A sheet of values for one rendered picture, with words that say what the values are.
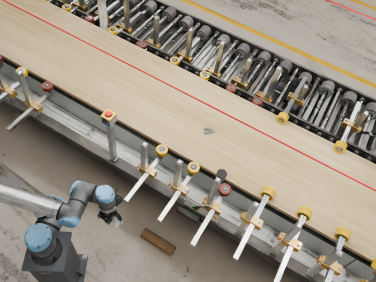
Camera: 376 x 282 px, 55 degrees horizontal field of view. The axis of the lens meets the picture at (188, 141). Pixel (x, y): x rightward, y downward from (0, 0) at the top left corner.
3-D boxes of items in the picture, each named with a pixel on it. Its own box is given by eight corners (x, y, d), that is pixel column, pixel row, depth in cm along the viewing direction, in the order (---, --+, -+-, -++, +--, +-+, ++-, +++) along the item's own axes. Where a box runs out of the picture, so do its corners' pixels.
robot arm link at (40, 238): (26, 254, 217) (17, 244, 203) (38, 228, 227) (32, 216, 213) (50, 261, 217) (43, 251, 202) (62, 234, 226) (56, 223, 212)
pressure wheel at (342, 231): (332, 233, 221) (339, 241, 223) (343, 233, 214) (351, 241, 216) (334, 225, 224) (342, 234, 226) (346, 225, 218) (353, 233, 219)
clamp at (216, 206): (219, 216, 231) (220, 212, 227) (200, 205, 234) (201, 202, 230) (222, 209, 234) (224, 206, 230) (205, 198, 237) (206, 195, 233)
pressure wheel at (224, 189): (224, 203, 239) (228, 196, 230) (214, 197, 241) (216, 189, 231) (230, 194, 243) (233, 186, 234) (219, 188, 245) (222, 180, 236)
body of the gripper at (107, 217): (98, 218, 201) (95, 210, 192) (107, 206, 206) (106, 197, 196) (109, 225, 200) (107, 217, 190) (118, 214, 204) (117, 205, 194)
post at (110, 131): (114, 163, 259) (109, 125, 222) (109, 160, 260) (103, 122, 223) (118, 158, 261) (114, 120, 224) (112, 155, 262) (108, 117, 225)
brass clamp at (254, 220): (258, 231, 217) (260, 228, 213) (238, 220, 220) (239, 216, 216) (262, 223, 221) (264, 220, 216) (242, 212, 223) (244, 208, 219)
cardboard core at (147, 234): (172, 253, 288) (140, 234, 295) (170, 257, 295) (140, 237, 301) (177, 245, 293) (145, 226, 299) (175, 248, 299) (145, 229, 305)
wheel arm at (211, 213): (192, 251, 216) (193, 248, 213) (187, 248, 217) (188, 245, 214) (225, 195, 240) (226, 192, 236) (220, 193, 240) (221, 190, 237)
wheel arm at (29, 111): (10, 133, 254) (8, 130, 250) (6, 131, 255) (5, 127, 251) (53, 95, 277) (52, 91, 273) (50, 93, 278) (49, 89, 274)
